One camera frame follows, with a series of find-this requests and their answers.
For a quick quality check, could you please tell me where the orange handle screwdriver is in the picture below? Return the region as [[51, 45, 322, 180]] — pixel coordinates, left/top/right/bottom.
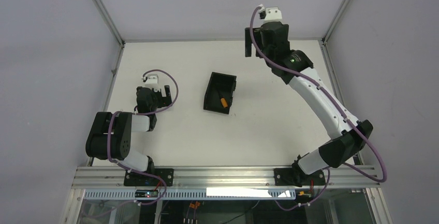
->
[[217, 90, 228, 108]]

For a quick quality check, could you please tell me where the right aluminium frame post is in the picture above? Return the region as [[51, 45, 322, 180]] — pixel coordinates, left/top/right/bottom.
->
[[318, 0, 352, 104]]

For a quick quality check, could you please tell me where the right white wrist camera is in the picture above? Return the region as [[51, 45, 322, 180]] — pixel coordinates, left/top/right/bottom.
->
[[257, 4, 283, 23]]

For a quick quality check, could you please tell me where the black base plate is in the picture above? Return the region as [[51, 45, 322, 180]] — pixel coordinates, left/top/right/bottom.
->
[[123, 168, 174, 187], [273, 168, 326, 187]]

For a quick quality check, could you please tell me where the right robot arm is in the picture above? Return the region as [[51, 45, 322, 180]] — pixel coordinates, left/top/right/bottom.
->
[[244, 21, 373, 187]]

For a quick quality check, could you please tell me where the aluminium front rail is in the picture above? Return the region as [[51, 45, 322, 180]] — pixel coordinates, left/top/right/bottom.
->
[[71, 166, 380, 189]]

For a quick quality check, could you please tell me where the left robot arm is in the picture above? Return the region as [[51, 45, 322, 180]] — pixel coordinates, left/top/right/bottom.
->
[[85, 85, 172, 174]]

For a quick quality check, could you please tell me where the aluminium frame post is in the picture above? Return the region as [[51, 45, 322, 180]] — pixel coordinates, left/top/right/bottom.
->
[[92, 0, 125, 111], [318, 0, 352, 104]]

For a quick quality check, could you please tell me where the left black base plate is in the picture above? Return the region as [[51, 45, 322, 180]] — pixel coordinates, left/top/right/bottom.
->
[[123, 168, 174, 187]]

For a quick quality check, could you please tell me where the white slotted cable duct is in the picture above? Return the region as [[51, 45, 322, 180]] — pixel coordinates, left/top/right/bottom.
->
[[84, 187, 296, 201]]

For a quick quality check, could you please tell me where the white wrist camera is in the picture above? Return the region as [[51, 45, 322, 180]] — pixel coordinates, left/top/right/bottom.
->
[[143, 74, 160, 92], [257, 4, 283, 23]]

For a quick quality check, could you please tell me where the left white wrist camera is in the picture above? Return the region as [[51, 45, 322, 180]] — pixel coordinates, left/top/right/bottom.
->
[[143, 74, 160, 92]]

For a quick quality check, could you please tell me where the small electronics board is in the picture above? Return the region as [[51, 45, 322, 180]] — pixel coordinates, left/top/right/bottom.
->
[[135, 190, 159, 199]]

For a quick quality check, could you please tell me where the left aluminium frame post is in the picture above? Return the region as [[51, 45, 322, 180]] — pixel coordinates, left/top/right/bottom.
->
[[92, 0, 125, 111]]

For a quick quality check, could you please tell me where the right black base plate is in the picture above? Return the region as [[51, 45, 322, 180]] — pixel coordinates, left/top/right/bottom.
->
[[273, 168, 326, 187]]

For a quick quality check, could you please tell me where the black plastic bin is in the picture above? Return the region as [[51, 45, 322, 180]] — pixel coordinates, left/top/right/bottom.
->
[[203, 72, 237, 114]]

